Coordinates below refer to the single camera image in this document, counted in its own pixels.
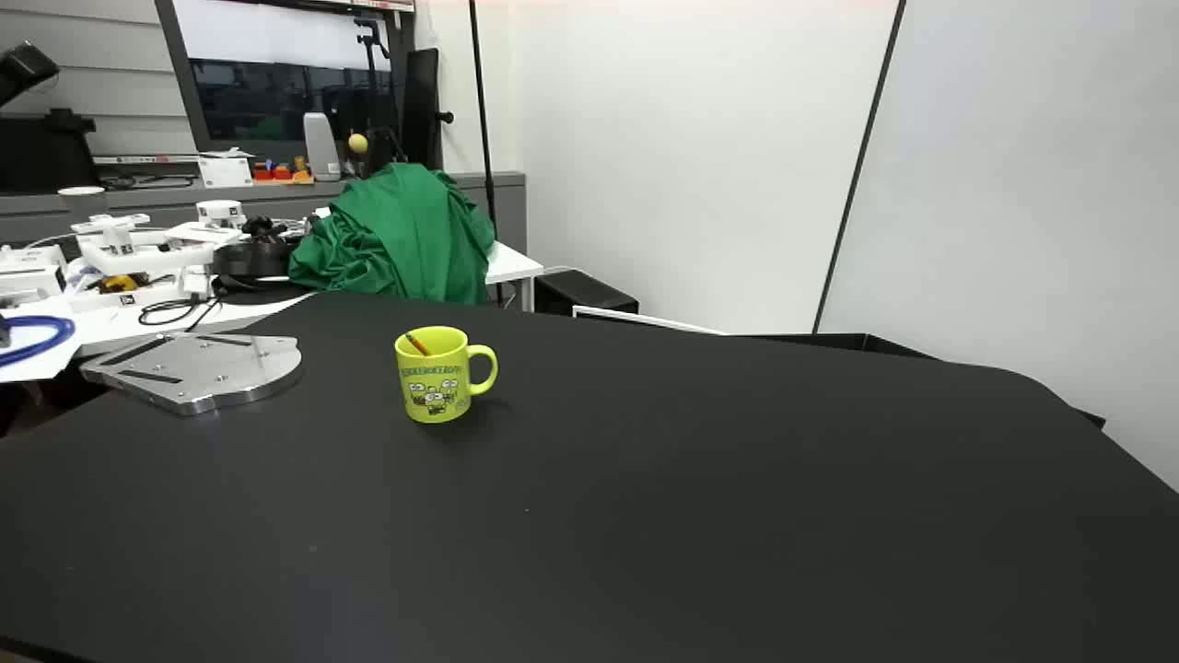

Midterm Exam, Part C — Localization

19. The black cable coil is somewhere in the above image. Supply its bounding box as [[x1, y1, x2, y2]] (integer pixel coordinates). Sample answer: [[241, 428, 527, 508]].
[[208, 218, 306, 303]]

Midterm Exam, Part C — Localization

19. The white side table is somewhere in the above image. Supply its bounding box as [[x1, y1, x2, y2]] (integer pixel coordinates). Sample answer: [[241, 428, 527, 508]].
[[0, 218, 508, 384]]

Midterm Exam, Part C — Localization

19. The black box under table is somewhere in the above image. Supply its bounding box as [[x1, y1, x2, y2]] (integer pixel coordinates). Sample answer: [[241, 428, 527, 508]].
[[533, 267, 641, 318]]

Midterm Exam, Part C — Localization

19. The silver metal mounting plate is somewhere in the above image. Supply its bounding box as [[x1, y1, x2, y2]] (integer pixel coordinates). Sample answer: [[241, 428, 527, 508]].
[[83, 332, 304, 415]]

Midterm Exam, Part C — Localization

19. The black tripod pole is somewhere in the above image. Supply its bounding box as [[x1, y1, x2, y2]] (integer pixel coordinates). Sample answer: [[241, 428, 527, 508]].
[[812, 0, 909, 335]]

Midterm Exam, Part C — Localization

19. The black monitor screen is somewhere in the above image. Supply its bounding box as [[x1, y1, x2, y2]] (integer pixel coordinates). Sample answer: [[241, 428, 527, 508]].
[[156, 0, 418, 158]]

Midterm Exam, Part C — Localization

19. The white container on shelf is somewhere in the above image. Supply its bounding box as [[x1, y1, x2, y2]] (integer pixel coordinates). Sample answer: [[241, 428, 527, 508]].
[[304, 110, 338, 179]]

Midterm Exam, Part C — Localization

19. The black bag on shelf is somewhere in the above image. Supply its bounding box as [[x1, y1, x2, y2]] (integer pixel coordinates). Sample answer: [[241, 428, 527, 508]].
[[0, 106, 96, 191]]

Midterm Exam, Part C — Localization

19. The green cloth pile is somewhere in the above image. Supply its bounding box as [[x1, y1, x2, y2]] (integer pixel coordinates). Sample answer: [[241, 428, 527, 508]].
[[286, 160, 499, 304]]

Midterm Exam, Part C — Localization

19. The yellow-green mug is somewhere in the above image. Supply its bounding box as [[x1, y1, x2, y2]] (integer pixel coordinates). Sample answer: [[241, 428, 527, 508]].
[[392, 323, 503, 428]]

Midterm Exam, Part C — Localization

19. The blue cable loop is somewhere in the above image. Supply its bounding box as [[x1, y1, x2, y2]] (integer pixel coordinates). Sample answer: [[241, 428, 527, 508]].
[[0, 313, 76, 370]]

